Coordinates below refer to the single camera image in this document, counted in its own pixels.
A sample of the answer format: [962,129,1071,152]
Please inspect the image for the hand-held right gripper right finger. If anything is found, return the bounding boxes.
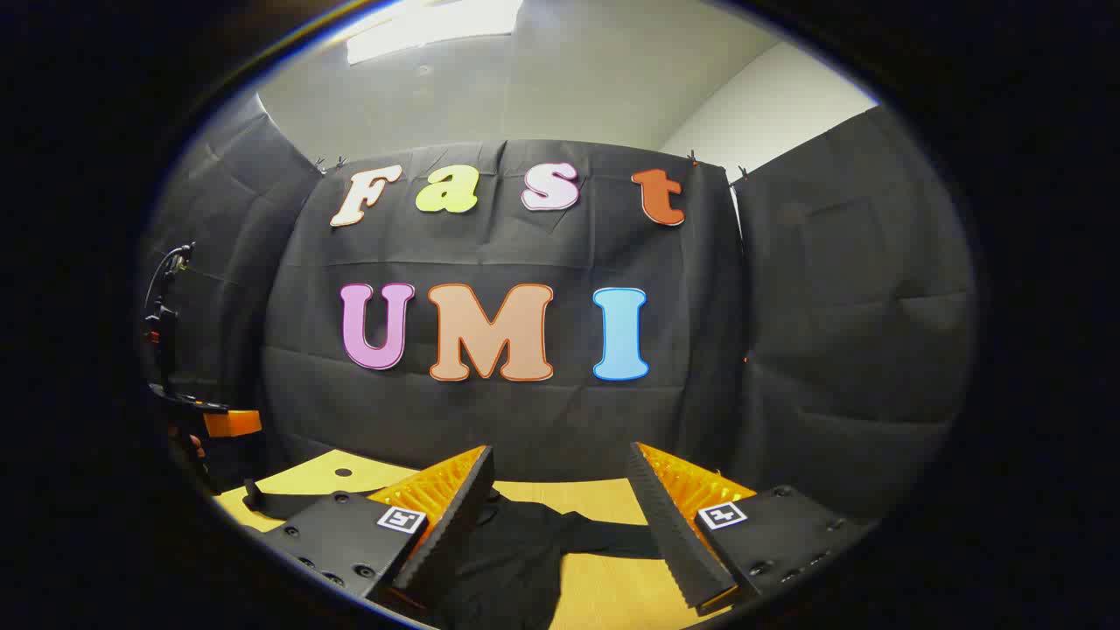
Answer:
[625,442,878,613]

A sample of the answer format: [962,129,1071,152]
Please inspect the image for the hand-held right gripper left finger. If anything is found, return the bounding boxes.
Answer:
[261,444,496,613]

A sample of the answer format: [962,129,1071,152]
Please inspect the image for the black backdrop cloth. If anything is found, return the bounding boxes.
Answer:
[140,92,977,517]

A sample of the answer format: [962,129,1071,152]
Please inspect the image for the black buttoned cardigan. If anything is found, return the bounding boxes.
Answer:
[241,477,668,630]

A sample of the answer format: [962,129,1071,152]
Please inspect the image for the ceiling light panel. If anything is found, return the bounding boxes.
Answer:
[343,0,526,67]

